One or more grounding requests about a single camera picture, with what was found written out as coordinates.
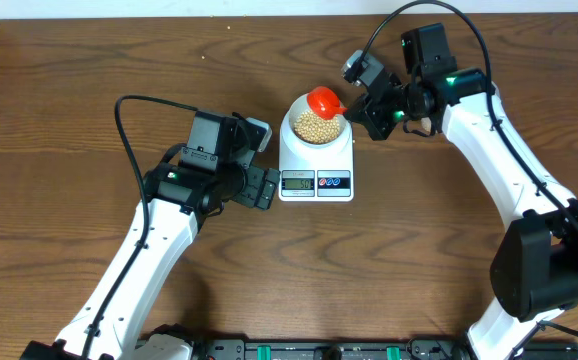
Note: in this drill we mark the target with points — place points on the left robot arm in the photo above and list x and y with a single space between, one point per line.
192 182

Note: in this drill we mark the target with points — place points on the grey round bowl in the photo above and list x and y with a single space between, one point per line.
294 107

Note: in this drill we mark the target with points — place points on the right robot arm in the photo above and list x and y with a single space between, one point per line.
534 273

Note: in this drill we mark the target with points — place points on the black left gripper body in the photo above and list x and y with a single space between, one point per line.
250 194

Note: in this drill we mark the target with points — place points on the red plastic measuring scoop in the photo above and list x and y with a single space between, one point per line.
325 103

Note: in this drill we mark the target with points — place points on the clear plastic container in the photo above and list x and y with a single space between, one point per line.
426 124

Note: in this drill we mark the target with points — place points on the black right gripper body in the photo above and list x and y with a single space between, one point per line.
384 116

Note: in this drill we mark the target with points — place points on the white digital kitchen scale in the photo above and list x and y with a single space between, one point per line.
315 172

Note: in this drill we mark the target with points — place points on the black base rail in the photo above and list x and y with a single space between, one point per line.
329 350

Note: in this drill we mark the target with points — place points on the soybeans in bowl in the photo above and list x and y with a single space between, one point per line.
315 130

